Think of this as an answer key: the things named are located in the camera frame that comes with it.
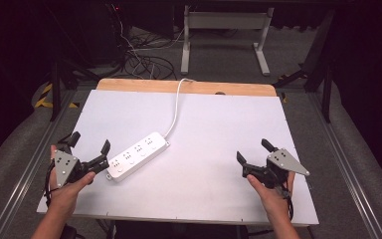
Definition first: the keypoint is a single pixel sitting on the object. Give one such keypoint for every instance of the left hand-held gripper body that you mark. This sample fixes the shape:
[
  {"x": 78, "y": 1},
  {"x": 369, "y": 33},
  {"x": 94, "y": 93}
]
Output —
[{"x": 65, "y": 166}]

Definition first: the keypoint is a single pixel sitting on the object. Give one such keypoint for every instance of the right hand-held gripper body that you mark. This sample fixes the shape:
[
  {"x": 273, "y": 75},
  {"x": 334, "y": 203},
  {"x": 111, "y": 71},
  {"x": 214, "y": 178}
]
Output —
[{"x": 283, "y": 161}]

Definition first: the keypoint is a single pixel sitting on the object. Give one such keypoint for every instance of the person's left hand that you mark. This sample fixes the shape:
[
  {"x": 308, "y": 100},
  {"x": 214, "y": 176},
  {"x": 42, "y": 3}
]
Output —
[{"x": 63, "y": 197}]

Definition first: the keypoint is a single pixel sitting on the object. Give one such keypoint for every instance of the person's right hand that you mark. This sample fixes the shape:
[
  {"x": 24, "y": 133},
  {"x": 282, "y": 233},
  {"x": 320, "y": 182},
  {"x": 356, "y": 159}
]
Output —
[{"x": 275, "y": 200}]

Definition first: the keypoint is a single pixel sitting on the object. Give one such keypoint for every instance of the white power strip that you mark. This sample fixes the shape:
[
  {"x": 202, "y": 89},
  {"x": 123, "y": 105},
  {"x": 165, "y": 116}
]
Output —
[{"x": 137, "y": 156}]

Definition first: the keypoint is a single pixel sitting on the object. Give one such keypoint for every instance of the yellow black hazard tape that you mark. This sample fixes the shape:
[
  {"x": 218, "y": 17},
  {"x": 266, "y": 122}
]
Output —
[{"x": 48, "y": 98}]

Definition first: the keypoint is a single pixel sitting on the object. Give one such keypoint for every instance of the black metal stand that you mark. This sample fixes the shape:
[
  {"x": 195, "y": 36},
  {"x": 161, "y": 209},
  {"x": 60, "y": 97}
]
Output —
[
  {"x": 326, "y": 86},
  {"x": 55, "y": 89}
]

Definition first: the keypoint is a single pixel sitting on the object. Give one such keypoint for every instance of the dark equipment cabinet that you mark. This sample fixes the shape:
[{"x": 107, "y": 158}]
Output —
[{"x": 107, "y": 33}]

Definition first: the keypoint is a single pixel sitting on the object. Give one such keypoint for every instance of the aluminium floor rail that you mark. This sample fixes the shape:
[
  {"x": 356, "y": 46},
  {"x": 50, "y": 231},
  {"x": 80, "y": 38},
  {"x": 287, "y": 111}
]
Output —
[
  {"x": 348, "y": 172},
  {"x": 23, "y": 176}
]

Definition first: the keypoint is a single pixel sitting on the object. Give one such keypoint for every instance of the white metal table frame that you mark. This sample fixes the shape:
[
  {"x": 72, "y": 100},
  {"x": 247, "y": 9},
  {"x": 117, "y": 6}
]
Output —
[{"x": 225, "y": 21}]

